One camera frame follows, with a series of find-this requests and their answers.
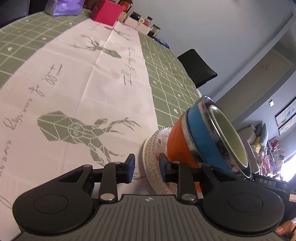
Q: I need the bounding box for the person's right hand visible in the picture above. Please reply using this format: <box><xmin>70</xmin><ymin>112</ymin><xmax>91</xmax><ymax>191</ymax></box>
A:
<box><xmin>276</xmin><ymin>220</ymin><xmax>296</xmax><ymax>236</ymax></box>

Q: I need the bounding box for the blue steel bowl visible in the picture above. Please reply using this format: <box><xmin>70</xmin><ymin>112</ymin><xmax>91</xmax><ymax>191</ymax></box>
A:
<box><xmin>186</xmin><ymin>96</ymin><xmax>252</xmax><ymax>179</ymax></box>

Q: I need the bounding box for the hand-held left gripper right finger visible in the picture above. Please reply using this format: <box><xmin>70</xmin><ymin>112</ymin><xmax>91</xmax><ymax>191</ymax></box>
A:
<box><xmin>159</xmin><ymin>153</ymin><xmax>237</xmax><ymax>204</ymax></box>

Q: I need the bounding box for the white box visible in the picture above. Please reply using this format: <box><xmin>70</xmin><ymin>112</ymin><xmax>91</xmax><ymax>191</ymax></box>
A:
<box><xmin>136</xmin><ymin>22</ymin><xmax>151</xmax><ymax>35</ymax></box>
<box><xmin>124</xmin><ymin>17</ymin><xmax>139</xmax><ymax>28</ymax></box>

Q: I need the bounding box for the purple tissue pack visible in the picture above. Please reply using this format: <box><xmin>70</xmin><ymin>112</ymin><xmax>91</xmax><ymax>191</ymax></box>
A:
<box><xmin>44</xmin><ymin>0</ymin><xmax>84</xmax><ymax>16</ymax></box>

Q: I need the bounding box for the pink cube box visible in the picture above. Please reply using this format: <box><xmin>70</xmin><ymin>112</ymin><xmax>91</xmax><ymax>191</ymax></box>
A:
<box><xmin>90</xmin><ymin>0</ymin><xmax>124</xmax><ymax>26</ymax></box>

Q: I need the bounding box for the beige door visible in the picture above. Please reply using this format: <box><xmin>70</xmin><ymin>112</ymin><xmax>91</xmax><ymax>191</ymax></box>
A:
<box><xmin>231</xmin><ymin>47</ymin><xmax>292</xmax><ymax>107</ymax></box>

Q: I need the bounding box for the small green ceramic bowl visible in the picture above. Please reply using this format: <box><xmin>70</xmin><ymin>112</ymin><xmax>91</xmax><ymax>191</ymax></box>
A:
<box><xmin>208</xmin><ymin>105</ymin><xmax>250</xmax><ymax>169</ymax></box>

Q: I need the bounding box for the orange steel bowl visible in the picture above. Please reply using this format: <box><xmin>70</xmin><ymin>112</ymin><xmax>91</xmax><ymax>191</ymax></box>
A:
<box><xmin>166</xmin><ymin>111</ymin><xmax>204</xmax><ymax>193</ymax></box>

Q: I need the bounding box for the sofa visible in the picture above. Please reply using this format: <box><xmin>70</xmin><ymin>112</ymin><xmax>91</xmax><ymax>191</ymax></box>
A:
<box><xmin>238</xmin><ymin>124</ymin><xmax>296</xmax><ymax>178</ymax></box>

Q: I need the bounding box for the framed wall picture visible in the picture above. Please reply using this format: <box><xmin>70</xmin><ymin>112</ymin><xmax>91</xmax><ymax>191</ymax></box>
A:
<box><xmin>275</xmin><ymin>97</ymin><xmax>296</xmax><ymax>136</ymax></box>

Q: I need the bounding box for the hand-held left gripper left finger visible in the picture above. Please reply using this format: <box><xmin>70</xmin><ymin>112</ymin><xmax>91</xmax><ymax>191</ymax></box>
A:
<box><xmin>53</xmin><ymin>153</ymin><xmax>136</xmax><ymax>205</ymax></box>

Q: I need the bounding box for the blue flat packet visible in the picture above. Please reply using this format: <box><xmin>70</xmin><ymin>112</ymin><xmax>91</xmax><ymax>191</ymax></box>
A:
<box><xmin>154</xmin><ymin>37</ymin><xmax>171</xmax><ymax>49</ymax></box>

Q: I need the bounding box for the black chair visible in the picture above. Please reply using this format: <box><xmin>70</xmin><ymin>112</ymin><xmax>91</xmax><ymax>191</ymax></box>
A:
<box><xmin>0</xmin><ymin>0</ymin><xmax>31</xmax><ymax>29</ymax></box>
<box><xmin>177</xmin><ymin>49</ymin><xmax>218</xmax><ymax>89</ymax></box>

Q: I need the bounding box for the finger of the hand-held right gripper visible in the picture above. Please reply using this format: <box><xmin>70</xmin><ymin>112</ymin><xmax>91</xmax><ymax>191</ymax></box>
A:
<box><xmin>250</xmin><ymin>173</ymin><xmax>290</xmax><ymax>193</ymax></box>

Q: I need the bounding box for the white deer print table runner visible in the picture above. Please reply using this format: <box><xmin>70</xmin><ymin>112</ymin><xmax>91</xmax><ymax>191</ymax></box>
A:
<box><xmin>0</xmin><ymin>19</ymin><xmax>160</xmax><ymax>233</ymax></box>

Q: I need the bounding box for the amber liquor bottle red label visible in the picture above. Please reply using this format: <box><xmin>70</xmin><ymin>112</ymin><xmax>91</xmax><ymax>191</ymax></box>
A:
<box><xmin>118</xmin><ymin>0</ymin><xmax>134</xmax><ymax>13</ymax></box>

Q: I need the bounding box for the glass jar dark lid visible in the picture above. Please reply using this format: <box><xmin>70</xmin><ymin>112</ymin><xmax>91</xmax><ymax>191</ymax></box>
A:
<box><xmin>147</xmin><ymin>24</ymin><xmax>161</xmax><ymax>38</ymax></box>

